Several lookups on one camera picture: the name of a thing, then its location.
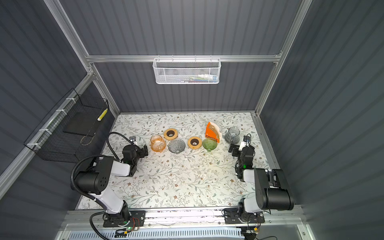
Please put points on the bamboo ring holder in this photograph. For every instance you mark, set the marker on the bamboo ring holder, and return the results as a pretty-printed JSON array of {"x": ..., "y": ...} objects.
[
  {"x": 170, "y": 134},
  {"x": 194, "y": 143}
]

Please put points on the black flat pad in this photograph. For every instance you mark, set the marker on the black flat pad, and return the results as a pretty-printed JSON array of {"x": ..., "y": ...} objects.
[{"x": 83, "y": 124}]

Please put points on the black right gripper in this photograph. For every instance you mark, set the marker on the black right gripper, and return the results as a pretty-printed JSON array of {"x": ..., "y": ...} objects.
[{"x": 237, "y": 150}]

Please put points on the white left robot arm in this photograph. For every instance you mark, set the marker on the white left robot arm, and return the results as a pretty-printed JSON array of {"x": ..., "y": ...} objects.
[{"x": 90, "y": 177}]

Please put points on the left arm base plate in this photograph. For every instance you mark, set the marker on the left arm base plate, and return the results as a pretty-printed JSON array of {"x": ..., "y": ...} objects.
[{"x": 131, "y": 219}]

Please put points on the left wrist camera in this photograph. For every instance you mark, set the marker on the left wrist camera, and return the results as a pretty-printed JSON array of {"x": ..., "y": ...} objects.
[{"x": 134, "y": 140}]

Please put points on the yellow marker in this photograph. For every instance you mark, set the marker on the yellow marker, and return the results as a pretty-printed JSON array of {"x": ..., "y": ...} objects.
[{"x": 102, "y": 115}]

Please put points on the black wire basket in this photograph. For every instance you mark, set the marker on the black wire basket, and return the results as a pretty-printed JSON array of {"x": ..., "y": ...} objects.
[{"x": 50, "y": 143}]

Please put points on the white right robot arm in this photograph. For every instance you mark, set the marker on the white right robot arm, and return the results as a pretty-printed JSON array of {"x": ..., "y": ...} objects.
[{"x": 271, "y": 188}]

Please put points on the green glass dripper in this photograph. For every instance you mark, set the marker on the green glass dripper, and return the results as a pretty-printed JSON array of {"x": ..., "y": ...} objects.
[{"x": 209, "y": 144}]

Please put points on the items in white basket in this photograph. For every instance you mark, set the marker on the items in white basket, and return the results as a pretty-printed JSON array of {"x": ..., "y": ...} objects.
[{"x": 201, "y": 79}]

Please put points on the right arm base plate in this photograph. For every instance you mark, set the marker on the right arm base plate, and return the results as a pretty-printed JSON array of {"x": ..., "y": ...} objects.
[{"x": 235, "y": 216}]

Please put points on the orange coffee filter pack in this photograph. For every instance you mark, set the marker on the orange coffee filter pack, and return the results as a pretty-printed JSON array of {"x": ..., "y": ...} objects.
[{"x": 213, "y": 132}]

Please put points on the orange glass carafe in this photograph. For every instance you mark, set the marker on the orange glass carafe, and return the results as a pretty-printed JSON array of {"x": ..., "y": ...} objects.
[{"x": 158, "y": 144}]

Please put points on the white slotted cable duct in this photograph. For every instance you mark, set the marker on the white slotted cable duct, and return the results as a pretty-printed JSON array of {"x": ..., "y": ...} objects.
[{"x": 175, "y": 234}]

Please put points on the grey glass carafe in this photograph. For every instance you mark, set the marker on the grey glass carafe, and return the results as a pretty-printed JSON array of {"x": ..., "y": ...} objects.
[{"x": 232, "y": 136}]

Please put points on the grey glass dripper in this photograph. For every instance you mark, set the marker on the grey glass dripper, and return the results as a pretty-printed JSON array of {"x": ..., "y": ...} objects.
[{"x": 176, "y": 146}]

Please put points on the white wire basket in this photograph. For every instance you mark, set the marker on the white wire basket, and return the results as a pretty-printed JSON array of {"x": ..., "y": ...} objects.
[{"x": 170, "y": 72}]

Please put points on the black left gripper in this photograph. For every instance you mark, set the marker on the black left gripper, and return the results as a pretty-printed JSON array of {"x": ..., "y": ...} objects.
[{"x": 141, "y": 151}]

